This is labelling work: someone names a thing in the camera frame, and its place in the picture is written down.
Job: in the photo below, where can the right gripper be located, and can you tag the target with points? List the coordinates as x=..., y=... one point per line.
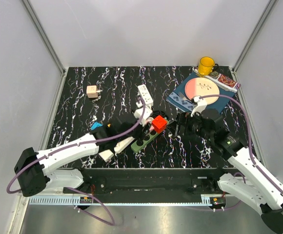
x=185, y=119

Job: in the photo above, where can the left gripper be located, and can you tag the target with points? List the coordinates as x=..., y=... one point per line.
x=143, y=129

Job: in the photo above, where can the white triangular power strip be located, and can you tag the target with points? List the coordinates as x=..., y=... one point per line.
x=123, y=144

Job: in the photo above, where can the green power strip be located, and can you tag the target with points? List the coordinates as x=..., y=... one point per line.
x=138, y=145

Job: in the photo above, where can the white rectangular power strip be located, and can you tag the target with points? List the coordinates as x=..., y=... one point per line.
x=146, y=96

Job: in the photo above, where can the red cube socket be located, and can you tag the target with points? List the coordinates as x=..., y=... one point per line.
x=159, y=124

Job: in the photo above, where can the pink cube socket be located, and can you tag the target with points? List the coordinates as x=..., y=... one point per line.
x=151, y=128

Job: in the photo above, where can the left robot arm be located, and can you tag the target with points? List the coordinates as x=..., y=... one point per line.
x=36, y=171

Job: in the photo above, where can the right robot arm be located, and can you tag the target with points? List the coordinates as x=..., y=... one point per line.
x=265, y=194

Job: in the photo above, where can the blue plug adapter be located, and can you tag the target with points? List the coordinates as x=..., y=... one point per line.
x=95, y=125

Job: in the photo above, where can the silver fork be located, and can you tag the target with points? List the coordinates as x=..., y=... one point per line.
x=182, y=96

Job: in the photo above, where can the white cube charger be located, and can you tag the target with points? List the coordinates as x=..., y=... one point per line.
x=106, y=155

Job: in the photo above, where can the pink cream plate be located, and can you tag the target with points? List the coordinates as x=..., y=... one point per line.
x=200, y=87

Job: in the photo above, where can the beige cube socket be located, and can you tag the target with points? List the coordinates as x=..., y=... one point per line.
x=92, y=91

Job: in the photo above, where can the yellow mug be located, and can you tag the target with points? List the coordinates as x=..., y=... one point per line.
x=206, y=66

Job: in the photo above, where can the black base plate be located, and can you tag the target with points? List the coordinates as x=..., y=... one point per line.
x=151, y=185

